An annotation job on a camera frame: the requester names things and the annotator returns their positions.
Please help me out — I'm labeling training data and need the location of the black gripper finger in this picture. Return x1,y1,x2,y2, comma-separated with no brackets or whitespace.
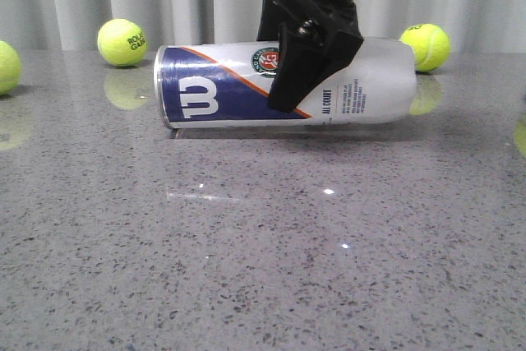
256,0,280,41
267,0,364,113

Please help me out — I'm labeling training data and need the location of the white blue tennis ball can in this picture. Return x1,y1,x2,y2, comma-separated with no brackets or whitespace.
154,38,417,129

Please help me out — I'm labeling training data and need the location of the right yellow tennis ball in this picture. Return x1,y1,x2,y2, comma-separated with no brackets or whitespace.
399,23,450,72

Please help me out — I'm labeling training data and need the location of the yellow Roland Garros tennis ball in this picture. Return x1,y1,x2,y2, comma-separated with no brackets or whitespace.
97,18,148,67

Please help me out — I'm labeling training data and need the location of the far left yellow tennis ball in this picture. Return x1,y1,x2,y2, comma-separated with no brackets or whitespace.
0,40,21,96

